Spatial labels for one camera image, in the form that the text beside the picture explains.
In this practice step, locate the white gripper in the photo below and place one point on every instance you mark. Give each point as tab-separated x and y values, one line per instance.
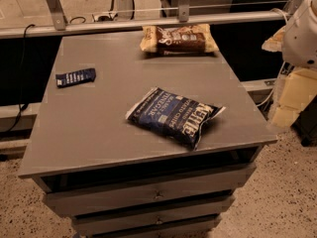
301	40

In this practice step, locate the brown chip bag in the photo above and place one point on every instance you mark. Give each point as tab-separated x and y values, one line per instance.
184	40

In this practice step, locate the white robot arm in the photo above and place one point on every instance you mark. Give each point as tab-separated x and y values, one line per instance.
297	41

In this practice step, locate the blue kettle chip bag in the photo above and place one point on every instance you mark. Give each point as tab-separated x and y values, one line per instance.
173	115

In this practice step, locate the white power strip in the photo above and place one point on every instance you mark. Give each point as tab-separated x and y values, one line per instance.
104	17

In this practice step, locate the dark blue snack bar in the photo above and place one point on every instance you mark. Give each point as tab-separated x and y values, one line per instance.
75	77

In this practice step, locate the grey drawer cabinet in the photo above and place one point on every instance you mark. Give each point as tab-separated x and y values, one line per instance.
153	147

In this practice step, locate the metal railing frame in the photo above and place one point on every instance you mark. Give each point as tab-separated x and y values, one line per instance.
41	18

